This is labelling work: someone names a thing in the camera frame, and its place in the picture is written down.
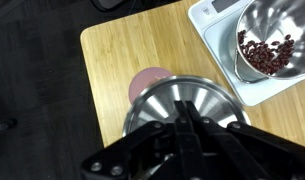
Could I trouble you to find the silver steel lid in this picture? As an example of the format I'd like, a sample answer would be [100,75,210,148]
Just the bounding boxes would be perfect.
[122,75,252,180]

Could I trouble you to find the red kidney beans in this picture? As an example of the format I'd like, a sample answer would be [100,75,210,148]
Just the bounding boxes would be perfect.
[237,29,296,76]

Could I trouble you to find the white kitchen scale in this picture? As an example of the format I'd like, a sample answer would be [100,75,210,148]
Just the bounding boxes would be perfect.
[187,0,305,108]

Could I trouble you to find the silver steel pot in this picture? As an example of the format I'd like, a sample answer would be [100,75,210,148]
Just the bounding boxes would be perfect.
[233,0,305,84]

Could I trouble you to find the pink plastic cup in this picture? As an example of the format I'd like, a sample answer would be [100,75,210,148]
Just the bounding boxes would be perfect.
[128,66,175,104]

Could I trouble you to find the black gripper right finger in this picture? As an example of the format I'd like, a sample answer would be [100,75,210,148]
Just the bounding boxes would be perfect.
[186,101,305,180]

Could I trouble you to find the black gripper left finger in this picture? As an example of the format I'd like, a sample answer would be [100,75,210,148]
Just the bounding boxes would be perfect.
[80,100,196,180]

